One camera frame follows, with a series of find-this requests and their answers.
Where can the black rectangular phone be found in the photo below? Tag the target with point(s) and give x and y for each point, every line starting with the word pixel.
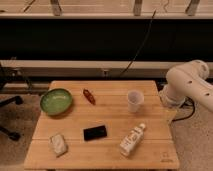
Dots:
pixel 95 133

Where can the white ceramic cup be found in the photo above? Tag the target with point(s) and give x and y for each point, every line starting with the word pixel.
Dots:
pixel 135 99

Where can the wooden table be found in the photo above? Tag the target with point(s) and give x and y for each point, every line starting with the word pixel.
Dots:
pixel 156 151

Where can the crumpled white cloth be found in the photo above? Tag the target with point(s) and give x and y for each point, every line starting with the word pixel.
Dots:
pixel 58 144

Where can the white plastic bottle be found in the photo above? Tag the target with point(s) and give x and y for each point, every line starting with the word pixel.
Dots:
pixel 128 144

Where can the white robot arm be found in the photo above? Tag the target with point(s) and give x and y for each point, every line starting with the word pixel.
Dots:
pixel 188 80

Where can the green ceramic bowl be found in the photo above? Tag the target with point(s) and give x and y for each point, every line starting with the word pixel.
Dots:
pixel 56 101

